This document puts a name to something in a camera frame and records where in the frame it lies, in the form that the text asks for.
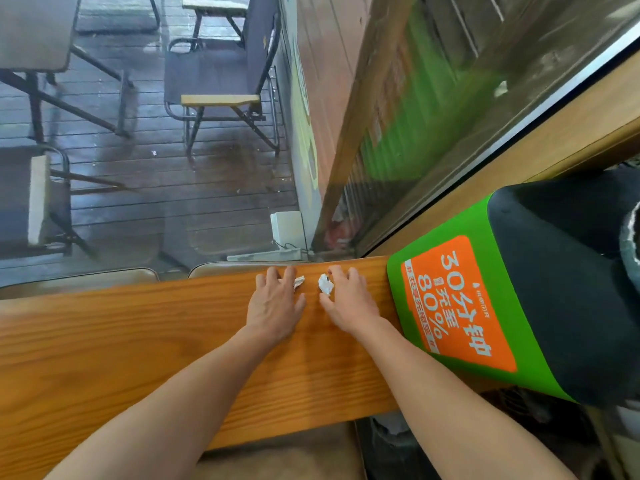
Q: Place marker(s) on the person's left hand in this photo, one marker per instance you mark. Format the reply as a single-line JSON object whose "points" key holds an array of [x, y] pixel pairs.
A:
{"points": [[272, 309]]}

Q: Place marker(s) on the person's right hand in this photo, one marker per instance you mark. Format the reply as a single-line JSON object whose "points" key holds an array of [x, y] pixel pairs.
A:
{"points": [[352, 307]]}

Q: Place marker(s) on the small white tissue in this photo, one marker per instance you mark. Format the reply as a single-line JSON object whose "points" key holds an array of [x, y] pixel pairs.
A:
{"points": [[324, 284]]}

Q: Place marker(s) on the dark-spotted tissue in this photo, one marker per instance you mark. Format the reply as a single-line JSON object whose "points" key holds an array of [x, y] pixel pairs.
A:
{"points": [[299, 281]]}

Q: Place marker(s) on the person's right forearm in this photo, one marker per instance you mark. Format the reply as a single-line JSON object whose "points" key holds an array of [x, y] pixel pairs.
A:
{"points": [[460, 414]]}

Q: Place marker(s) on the person's left forearm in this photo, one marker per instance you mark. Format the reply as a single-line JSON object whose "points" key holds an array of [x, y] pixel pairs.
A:
{"points": [[175, 414]]}

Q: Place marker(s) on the small white outdoor box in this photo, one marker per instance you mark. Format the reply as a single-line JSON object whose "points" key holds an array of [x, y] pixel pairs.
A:
{"points": [[287, 229]]}

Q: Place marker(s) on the white trash bin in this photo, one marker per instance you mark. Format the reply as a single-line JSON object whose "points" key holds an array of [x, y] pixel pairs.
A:
{"points": [[395, 444]]}

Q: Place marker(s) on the orange wooden table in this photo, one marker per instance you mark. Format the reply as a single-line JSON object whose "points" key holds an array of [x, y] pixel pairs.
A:
{"points": [[100, 344]]}

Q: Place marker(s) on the green black charging station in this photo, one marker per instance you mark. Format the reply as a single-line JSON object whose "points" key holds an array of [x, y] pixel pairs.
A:
{"points": [[540, 294]]}

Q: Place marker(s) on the black folding armchair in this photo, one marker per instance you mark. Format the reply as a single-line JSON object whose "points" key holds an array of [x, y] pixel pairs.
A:
{"points": [[215, 69], [30, 204], [120, 22]]}

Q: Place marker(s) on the dark outdoor folding table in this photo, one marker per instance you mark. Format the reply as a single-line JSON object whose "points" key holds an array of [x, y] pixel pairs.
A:
{"points": [[30, 34]]}

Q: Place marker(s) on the wooden window frame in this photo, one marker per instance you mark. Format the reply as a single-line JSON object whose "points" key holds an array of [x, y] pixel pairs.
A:
{"points": [[550, 149]]}

